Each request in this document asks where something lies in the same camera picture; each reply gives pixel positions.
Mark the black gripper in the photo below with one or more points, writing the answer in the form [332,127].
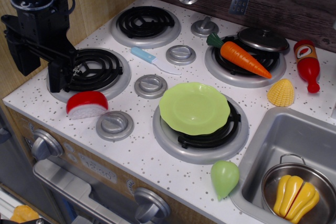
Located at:
[31,35]

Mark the orange toy carrot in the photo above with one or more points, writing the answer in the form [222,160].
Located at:
[238,56]

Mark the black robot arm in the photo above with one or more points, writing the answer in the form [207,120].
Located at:
[63,6]

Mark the light green plastic plate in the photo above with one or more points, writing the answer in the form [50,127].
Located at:
[194,108]

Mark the red white toy sushi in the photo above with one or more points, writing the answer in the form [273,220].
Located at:
[87,104]

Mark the front left black burner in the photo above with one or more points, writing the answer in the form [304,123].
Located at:
[97,69]

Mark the black burner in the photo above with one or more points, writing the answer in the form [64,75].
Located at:
[97,69]
[145,27]
[229,73]
[223,144]

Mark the silver oven knob left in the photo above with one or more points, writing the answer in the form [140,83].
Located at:
[45,146]

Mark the silver oven knob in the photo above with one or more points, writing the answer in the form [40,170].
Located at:
[45,146]
[151,207]

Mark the silver top knob front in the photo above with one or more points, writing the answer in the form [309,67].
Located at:
[114,126]

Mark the silver top knob lower middle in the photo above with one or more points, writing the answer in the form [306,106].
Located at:
[150,86]

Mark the back left black burner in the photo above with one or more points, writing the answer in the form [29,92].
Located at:
[145,27]

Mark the silver top knob upper middle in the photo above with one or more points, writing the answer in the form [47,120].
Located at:
[180,55]

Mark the yellow toy on floor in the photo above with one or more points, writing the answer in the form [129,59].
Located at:
[24,213]

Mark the silver top knob back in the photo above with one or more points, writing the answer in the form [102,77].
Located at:
[203,28]

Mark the silver oven knob right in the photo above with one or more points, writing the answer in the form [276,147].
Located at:
[151,207]

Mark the back right black burner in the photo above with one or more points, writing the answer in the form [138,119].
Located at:
[229,73]

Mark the front right black burner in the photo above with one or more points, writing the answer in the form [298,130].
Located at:
[223,144]

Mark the light green toy pear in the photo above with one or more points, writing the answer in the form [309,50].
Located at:
[225,177]

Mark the silver pot lid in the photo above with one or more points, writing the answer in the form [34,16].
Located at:
[263,39]

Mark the yellow toy corn piece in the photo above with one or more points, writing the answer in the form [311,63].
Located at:
[281,93]

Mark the silver sink basin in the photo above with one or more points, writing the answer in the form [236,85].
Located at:
[281,131]

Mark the red toy ketchup bottle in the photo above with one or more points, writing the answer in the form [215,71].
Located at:
[307,64]

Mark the silver metal pot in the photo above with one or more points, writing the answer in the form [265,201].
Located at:
[292,164]

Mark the yellow toy bell pepper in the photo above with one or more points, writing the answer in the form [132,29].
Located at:
[294,198]

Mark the blue handled toy knife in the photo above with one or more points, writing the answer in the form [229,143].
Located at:
[154,61]

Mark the silver oven door handle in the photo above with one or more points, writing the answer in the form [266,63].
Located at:
[88,195]

